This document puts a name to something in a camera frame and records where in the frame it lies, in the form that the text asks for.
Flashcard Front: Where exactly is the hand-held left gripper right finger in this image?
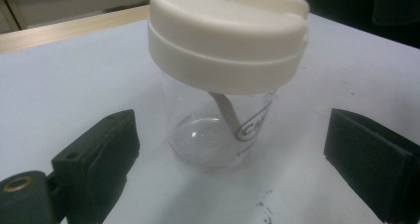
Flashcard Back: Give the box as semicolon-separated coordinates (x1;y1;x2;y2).
323;108;420;224

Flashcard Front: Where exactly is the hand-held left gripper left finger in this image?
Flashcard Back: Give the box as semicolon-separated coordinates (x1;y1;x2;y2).
51;109;141;224

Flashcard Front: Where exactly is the clear glass cup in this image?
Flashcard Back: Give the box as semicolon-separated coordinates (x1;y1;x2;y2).
161;73;277;169

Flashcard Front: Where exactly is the white straw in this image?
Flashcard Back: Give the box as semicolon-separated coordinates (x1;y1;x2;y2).
208;91;244;142

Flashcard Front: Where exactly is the cream cup lid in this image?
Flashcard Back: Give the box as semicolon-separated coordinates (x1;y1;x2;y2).
147;0;311;96

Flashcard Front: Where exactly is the dark box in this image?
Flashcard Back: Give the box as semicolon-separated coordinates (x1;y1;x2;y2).
372;0;420;28

